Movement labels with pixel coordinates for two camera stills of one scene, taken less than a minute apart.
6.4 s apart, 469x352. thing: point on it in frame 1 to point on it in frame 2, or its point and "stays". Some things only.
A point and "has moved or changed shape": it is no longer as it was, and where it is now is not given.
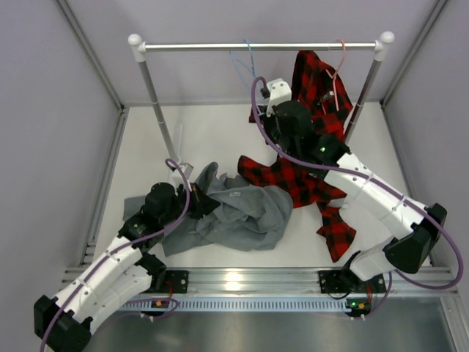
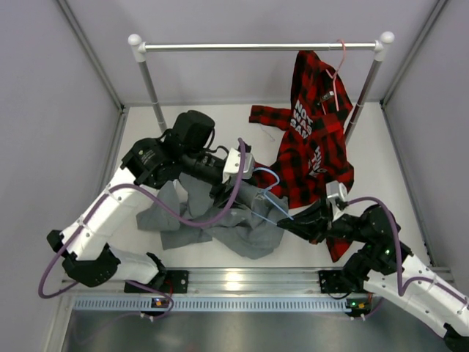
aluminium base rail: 291,282 stays
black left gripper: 202,204 to 218,192
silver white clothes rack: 382,44 stays
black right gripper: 267,122 to 314,224
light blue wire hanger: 251,72 to 268,198
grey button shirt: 250,215 has moved or changed shape
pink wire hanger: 334,76 stays
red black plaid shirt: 316,84 stays
